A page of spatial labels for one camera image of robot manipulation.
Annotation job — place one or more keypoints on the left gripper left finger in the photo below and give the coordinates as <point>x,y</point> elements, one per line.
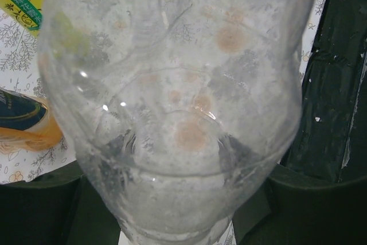
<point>59,207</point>

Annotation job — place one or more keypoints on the clear plastic bottle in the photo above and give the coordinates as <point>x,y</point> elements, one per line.
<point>177,110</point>

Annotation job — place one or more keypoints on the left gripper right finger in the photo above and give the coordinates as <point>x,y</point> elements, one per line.
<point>291,208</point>

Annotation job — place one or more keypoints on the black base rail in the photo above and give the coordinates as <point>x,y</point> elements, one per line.
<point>331,141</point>

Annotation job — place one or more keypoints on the orange juice bottle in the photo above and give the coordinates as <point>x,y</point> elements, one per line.
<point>27,122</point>

